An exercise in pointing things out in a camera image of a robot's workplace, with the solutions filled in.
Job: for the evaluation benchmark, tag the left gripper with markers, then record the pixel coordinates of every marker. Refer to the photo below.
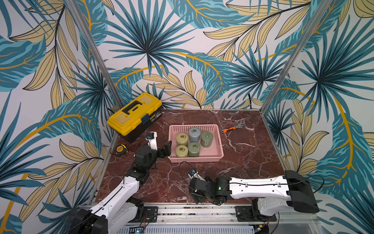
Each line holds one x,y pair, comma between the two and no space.
167,150

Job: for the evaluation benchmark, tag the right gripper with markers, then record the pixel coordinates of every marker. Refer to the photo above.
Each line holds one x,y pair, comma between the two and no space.
195,188

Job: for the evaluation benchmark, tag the yellow-green tea canister front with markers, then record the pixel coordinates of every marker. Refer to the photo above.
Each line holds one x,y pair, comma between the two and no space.
182,151

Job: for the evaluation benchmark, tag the yellow-green tea canister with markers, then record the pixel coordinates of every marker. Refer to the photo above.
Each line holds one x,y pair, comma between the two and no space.
182,151
182,139

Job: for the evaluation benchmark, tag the green tea canister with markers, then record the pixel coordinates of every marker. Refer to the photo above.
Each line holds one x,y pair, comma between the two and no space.
194,149
206,139

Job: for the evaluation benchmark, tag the pink plastic basket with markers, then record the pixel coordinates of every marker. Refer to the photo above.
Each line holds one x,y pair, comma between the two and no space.
212,153

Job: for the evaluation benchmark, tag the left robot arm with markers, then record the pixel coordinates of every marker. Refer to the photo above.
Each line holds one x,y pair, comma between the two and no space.
120,207

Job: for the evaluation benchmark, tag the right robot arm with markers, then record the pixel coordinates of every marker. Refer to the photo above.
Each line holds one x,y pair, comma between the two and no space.
270,195

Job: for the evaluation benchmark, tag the yellow-green tea canister left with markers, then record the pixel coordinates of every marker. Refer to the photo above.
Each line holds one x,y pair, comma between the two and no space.
182,139

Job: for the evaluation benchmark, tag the blue-grey tea canister back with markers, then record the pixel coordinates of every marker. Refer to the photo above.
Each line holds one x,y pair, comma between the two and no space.
194,134

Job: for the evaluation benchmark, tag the yellow black tape measure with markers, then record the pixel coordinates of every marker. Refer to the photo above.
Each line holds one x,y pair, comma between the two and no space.
119,150

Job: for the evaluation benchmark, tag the yellow black toolbox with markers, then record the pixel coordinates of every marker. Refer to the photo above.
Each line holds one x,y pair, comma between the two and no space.
133,120

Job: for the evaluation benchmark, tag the orange adjustable wrench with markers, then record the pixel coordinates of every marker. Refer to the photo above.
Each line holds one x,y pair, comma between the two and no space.
238,126

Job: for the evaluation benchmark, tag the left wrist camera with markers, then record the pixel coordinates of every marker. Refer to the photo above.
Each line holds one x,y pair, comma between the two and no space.
151,138

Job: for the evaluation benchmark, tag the aluminium front rail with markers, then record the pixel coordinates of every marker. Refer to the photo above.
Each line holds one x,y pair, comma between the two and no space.
187,218

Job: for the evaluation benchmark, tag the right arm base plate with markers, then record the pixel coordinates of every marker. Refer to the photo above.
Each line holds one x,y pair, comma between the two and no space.
245,214

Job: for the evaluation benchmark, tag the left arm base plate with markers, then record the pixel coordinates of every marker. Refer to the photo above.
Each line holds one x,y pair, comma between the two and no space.
146,214

